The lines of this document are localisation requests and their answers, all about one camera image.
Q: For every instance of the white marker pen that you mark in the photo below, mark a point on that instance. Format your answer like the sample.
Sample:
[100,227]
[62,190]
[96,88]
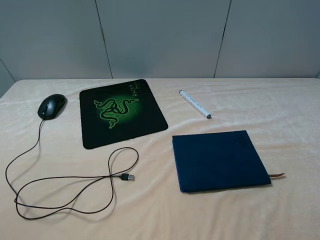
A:
[196,105]

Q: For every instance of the black computer mouse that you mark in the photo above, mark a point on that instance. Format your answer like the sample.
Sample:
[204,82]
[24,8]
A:
[51,106]

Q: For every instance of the dark blue notebook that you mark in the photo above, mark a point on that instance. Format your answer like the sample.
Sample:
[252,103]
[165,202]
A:
[218,161]

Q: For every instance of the black green Razer mousepad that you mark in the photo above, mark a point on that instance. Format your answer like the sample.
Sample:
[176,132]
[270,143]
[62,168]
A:
[119,112]

